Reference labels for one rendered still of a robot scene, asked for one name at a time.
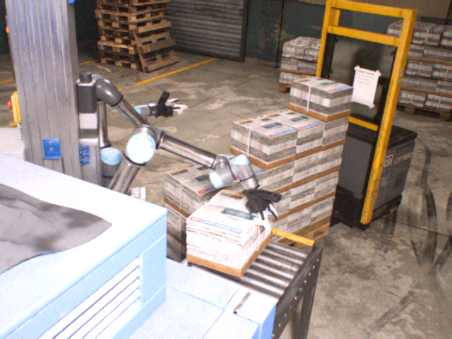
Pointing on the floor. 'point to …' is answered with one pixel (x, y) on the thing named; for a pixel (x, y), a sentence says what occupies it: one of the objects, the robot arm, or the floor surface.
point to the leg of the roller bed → (306, 308)
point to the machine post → (253, 310)
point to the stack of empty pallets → (125, 28)
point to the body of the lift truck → (350, 178)
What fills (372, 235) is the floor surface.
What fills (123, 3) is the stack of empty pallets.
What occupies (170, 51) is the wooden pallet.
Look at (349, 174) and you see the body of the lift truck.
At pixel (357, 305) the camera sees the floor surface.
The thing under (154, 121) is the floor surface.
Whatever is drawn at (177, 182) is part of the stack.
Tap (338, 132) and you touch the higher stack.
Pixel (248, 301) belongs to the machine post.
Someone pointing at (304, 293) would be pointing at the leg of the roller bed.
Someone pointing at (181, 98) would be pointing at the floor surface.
